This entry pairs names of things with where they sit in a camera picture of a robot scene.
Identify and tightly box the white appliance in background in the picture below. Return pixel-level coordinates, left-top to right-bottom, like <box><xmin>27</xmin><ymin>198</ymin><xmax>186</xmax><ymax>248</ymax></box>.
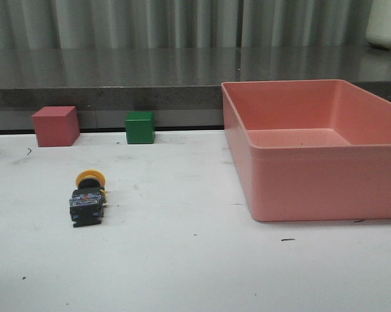
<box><xmin>366</xmin><ymin>0</ymin><xmax>391</xmax><ymax>50</ymax></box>

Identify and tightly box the yellow push button switch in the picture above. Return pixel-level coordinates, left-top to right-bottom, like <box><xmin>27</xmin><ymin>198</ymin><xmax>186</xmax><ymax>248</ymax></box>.
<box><xmin>69</xmin><ymin>169</ymin><xmax>107</xmax><ymax>228</ymax></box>

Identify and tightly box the pink cube block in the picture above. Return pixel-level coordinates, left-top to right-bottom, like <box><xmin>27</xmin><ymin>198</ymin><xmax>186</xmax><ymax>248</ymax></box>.
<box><xmin>31</xmin><ymin>106</ymin><xmax>80</xmax><ymax>147</ymax></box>

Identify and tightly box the pink plastic bin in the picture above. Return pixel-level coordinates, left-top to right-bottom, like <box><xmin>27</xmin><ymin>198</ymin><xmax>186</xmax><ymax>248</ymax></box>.
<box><xmin>222</xmin><ymin>79</ymin><xmax>391</xmax><ymax>222</ymax></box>

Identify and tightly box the green cube block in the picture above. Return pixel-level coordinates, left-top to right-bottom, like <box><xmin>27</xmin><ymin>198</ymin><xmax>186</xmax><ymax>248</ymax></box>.
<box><xmin>125</xmin><ymin>111</ymin><xmax>155</xmax><ymax>144</ymax></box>

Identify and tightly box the grey stone counter ledge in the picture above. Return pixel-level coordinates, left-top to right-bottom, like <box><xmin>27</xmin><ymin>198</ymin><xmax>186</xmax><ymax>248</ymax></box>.
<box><xmin>0</xmin><ymin>45</ymin><xmax>391</xmax><ymax>133</ymax></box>

